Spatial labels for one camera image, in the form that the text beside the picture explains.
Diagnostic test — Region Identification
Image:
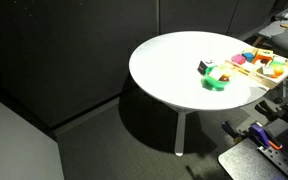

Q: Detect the green plastic bowl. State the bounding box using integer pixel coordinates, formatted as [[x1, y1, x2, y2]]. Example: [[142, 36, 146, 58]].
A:
[[203, 66, 233, 90]]

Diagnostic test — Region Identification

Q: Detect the pink soft block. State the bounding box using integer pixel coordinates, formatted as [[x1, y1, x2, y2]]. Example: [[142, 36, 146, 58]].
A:
[[231, 54, 246, 65]]

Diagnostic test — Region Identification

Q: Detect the blue soft block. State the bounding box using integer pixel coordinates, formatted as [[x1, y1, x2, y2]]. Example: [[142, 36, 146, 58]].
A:
[[242, 52, 255, 62]]

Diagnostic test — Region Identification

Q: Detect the grey soft block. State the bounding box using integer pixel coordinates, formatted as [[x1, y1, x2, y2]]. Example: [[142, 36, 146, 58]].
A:
[[262, 66, 274, 76]]

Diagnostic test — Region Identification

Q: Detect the orange soft block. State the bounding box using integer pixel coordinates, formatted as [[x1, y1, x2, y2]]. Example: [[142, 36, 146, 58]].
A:
[[252, 49, 273, 65]]

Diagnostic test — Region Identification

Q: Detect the round white table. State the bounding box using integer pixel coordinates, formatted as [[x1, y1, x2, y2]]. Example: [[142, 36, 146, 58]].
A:
[[129, 31, 268, 156]]

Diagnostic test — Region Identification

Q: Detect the black white printed cube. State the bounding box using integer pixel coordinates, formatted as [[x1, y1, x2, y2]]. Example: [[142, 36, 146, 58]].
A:
[[197, 60, 215, 75]]

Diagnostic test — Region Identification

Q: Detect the purple spring clamp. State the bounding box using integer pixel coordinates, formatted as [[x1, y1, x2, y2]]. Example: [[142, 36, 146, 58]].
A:
[[249, 124, 283, 150]]

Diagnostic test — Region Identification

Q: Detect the black spring clamp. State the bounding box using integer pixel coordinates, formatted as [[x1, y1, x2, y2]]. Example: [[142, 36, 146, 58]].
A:
[[254, 100, 279, 121]]

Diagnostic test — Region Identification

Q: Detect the wooden toy tray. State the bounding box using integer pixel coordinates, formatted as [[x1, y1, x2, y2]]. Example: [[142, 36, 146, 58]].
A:
[[227, 47, 288, 89]]

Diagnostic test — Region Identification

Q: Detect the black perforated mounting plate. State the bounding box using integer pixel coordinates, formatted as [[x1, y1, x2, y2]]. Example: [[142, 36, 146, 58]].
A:
[[218, 139, 288, 180]]

